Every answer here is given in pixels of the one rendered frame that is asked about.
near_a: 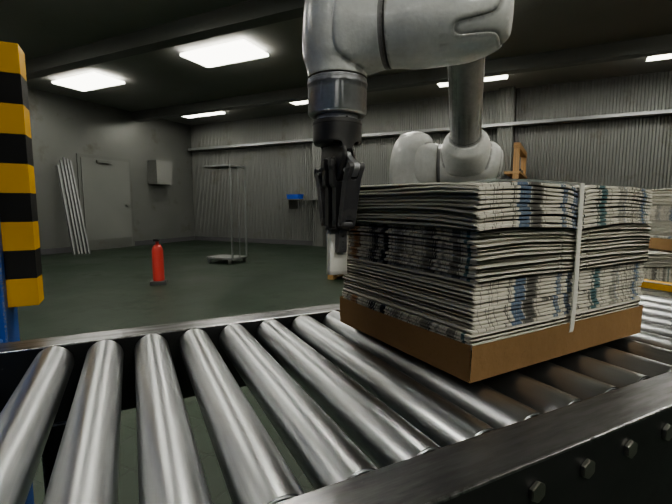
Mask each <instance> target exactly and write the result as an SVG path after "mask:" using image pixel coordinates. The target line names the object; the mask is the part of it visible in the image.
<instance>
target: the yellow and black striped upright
mask: <svg viewBox="0 0 672 504"><path fill-rule="evenodd" d="M0 223H1V234H2V246H3V257H4V268H5V279H6V290H7V301H8V308H9V307H21V306H32V305H39V304H40V303H41V302H42V301H43V300H44V291H43V278H42V263H41V251H40V238H39V225H38V213H37V200H36V188H35V175H34V163H33V150H32V138H31V125H30V113H29V100H28V87H27V78H26V65H25V54H24V52H23V51H22V49H21V48H20V46H19V45H18V44H17V43H11V42H4V41H0Z"/></svg>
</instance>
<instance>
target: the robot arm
mask: <svg viewBox="0 0 672 504"><path fill-rule="evenodd" d="M513 14H514V0H305V3H304V12H303V25H302V49H303V58H304V63H305V66H306V69H307V77H308V82H307V88H308V115H309V117H310V118H312V119H314V120H315V121H314V122H313V144H314V145H315V146H317V147H321V149H322V155H321V167H320V168H319V169H316V168H315V169H314V177H315V180H316V186H317V196H318V206H319V215H320V224H321V226H325V230H326V231H327V274H328V275H342V274H347V231H349V229H350V228H354V227H355V224H356V216H357V208H358V200H359V192H360V184H361V178H362V175H363V172H364V169H365V164H364V163H359V162H357V161H356V160H355V150H354V147H358V146H360V145H361V143H362V122H361V121H360V120H361V119H363V118H364V117H365V116H366V114H367V85H368V83H367V76H368V75H371V74H374V73H377V72H380V71H384V70H390V69H411V70H414V69H429V68H439V67H447V68H448V94H449V120H450V133H449V134H448V135H447V136H446V137H445V139H444V142H443V144H435V143H433V140H432V138H431V137H430V136H429V135H428V134H425V133H424V132H408V133H404V134H402V135H400V136H399V138H398V139H397V141H396V142H395V145H394V147H393V150H392V154H391V159H390V172H389V179H390V184H406V183H432V182H448V183H462V182H468V181H478V180H487V179H496V178H498V177H499V176H500V175H501V172H502V167H503V157H504V155H503V151H502V149H501V147H500V146H499V145H498V144H497V143H495V142H492V141H490V139H489V136H488V134H487V133H486V132H485V131H484V130H483V129H482V110H483V87H484V74H485V57H486V56H488V55H490V54H492V53H494V52H495V51H497V50H498V49H500V48H501V47H502V45H503V44H504V43H505V42H506V41H507V40H508V38H509V36H510V34H511V30H512V23H513Z"/></svg>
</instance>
